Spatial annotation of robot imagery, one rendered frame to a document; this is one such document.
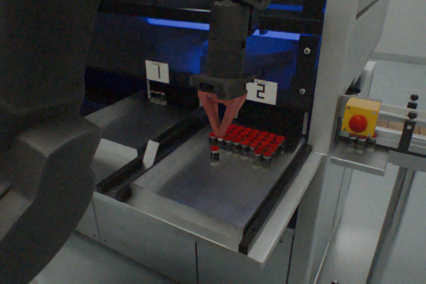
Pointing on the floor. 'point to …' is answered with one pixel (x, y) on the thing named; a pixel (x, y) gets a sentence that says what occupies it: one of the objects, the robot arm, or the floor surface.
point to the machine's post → (326, 108)
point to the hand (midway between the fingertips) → (219, 130)
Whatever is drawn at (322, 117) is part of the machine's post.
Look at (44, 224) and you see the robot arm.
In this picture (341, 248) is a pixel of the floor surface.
